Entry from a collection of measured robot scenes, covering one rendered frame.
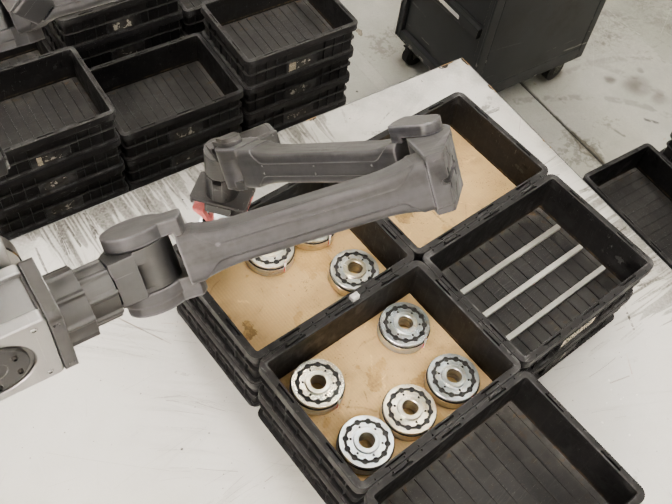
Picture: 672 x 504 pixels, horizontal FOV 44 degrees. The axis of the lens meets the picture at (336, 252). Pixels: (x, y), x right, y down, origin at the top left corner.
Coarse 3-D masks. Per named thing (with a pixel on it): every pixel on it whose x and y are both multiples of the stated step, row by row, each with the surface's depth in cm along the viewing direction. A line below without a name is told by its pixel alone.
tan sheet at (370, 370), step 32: (320, 352) 162; (352, 352) 163; (384, 352) 164; (416, 352) 164; (448, 352) 165; (288, 384) 158; (320, 384) 158; (352, 384) 159; (384, 384) 160; (416, 384) 160; (480, 384) 162; (320, 416) 155; (352, 416) 155
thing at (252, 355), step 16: (272, 192) 171; (384, 224) 169; (400, 240) 167; (384, 272) 162; (368, 288) 160; (208, 304) 155; (224, 320) 153; (240, 336) 151; (288, 336) 152; (256, 352) 150
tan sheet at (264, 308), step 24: (336, 240) 178; (240, 264) 172; (312, 264) 174; (216, 288) 168; (240, 288) 169; (264, 288) 169; (288, 288) 170; (312, 288) 171; (240, 312) 166; (264, 312) 166; (288, 312) 167; (312, 312) 167; (264, 336) 163
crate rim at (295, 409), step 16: (400, 272) 163; (432, 272) 164; (384, 288) 161; (448, 288) 162; (352, 304) 159; (464, 304) 160; (320, 320) 155; (304, 336) 154; (272, 352) 150; (512, 368) 153; (272, 384) 147; (496, 384) 151; (288, 400) 145; (480, 400) 149; (304, 416) 144; (448, 416) 146; (320, 432) 142; (432, 432) 144; (320, 448) 142; (416, 448) 142; (336, 464) 140; (352, 480) 138; (368, 480) 138
